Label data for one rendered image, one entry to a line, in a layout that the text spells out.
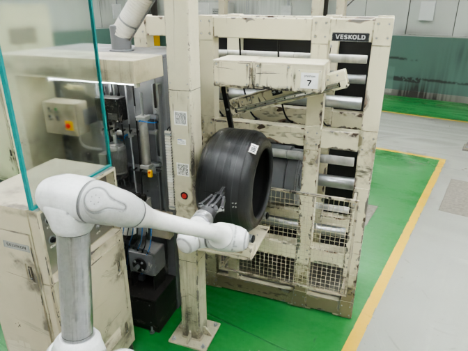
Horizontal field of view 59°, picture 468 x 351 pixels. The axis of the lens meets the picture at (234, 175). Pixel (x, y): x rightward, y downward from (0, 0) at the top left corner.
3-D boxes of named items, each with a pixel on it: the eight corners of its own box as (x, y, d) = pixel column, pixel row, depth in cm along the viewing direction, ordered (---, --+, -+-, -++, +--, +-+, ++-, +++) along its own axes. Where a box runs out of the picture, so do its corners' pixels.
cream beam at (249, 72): (212, 86, 230) (212, 59, 224) (228, 79, 251) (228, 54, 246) (322, 94, 211) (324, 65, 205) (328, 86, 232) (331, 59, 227)
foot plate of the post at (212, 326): (168, 341, 271) (168, 337, 269) (186, 315, 294) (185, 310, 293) (205, 352, 262) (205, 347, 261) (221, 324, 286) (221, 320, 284)
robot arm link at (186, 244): (190, 233, 179) (217, 237, 175) (174, 256, 167) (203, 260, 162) (186, 212, 174) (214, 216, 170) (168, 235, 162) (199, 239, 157)
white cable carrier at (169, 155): (169, 209, 240) (164, 130, 222) (173, 205, 245) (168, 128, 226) (175, 210, 239) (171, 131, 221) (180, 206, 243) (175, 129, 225)
